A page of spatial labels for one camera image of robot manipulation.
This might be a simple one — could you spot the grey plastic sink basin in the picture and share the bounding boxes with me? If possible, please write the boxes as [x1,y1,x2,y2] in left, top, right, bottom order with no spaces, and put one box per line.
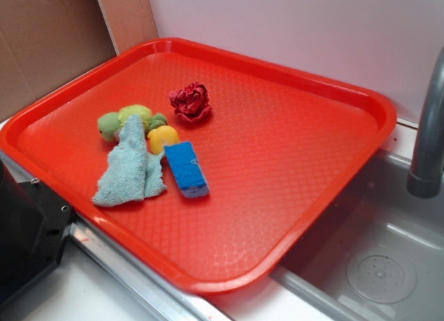
[213,151,443,320]

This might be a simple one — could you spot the grey sink faucet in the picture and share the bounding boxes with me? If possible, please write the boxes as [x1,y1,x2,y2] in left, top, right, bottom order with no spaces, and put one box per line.
[407,51,443,198]

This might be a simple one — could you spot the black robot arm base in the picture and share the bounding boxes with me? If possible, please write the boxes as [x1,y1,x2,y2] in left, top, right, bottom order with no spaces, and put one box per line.
[1,164,73,307]

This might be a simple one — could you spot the red plastic tray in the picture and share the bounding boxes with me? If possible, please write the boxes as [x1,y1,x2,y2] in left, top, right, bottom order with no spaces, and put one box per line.
[1,39,397,295]

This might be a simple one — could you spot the brown cardboard panel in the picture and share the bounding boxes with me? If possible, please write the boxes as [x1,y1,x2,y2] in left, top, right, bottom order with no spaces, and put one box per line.
[1,0,157,121]

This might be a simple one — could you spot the crumpled red fabric ball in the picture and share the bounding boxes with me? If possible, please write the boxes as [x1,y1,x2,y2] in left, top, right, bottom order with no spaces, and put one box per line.
[169,82,212,123]

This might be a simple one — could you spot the blue sponge block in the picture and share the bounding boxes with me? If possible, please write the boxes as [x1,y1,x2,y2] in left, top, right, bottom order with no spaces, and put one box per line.
[164,141,210,198]

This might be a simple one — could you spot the light blue terry cloth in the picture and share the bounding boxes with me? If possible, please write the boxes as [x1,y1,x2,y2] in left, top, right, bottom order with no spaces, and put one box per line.
[92,114,167,207]

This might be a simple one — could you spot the sink drain cover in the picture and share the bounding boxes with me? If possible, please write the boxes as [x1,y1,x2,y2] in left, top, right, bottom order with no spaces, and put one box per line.
[346,248,416,304]

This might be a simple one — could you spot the yellow plastic toy fruit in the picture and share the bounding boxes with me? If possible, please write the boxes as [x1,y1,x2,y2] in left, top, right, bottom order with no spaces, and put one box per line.
[147,125,180,155]

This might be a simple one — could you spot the green plush turtle toy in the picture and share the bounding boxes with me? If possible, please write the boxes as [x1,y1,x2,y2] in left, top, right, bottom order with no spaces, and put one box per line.
[97,105,168,143]

